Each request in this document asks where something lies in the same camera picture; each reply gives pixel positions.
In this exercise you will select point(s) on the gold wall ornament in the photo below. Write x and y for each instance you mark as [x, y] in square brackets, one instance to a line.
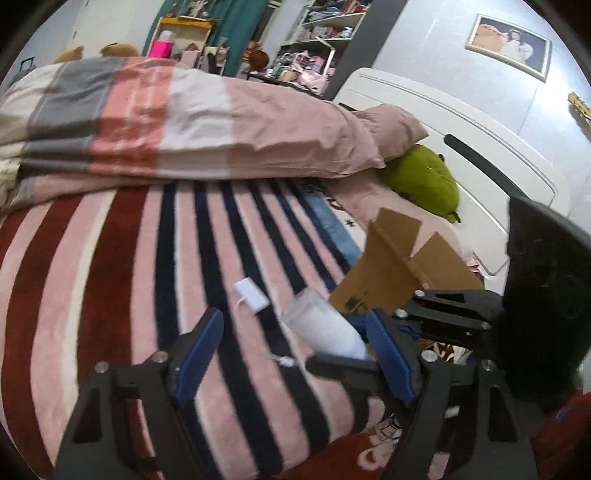
[579, 106]

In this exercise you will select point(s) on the striped plush blanket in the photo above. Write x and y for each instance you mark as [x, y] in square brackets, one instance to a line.
[115, 277]

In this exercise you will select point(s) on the green plush toy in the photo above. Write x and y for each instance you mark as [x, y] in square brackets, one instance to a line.
[425, 182]

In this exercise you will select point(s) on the round brown plush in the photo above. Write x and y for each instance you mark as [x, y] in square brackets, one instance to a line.
[258, 57]

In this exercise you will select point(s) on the brown teddy bear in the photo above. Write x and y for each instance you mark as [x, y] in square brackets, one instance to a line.
[119, 50]
[69, 54]

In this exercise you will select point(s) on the framed wall picture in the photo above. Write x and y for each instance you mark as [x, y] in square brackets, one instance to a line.
[508, 44]

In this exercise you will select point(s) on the person's right forearm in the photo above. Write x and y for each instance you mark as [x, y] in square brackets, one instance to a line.
[568, 434]

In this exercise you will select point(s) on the white desk lamp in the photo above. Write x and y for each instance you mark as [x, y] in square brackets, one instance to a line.
[331, 53]

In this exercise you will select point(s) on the teal curtain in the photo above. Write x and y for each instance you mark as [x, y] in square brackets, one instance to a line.
[235, 32]

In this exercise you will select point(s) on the white bed headboard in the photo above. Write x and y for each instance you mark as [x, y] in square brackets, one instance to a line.
[485, 152]

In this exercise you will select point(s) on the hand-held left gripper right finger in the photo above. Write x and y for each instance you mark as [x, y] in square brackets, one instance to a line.
[390, 355]

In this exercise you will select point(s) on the bright pink bag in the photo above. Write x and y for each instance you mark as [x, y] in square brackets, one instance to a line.
[164, 48]

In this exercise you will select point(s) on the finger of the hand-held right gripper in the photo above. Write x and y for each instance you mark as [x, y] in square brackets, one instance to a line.
[341, 364]
[452, 304]

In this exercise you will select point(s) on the yellow shelf unit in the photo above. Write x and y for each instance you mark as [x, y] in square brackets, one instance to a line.
[184, 23]

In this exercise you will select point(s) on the dark cluttered bookcase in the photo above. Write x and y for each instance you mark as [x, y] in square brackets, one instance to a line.
[360, 46]

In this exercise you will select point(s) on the pink striped pillow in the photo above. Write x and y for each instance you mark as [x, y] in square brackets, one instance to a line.
[392, 129]

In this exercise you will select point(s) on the small white bottle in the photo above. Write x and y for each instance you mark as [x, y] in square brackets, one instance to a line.
[323, 327]

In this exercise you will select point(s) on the pink grey striped quilt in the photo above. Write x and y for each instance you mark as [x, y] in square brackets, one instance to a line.
[184, 124]

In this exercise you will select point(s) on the white door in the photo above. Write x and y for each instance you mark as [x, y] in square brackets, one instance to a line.
[115, 23]

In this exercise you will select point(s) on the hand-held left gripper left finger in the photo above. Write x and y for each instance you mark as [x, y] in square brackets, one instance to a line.
[198, 355]

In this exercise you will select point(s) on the brown cardboard box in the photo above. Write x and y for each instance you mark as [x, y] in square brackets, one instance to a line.
[383, 277]

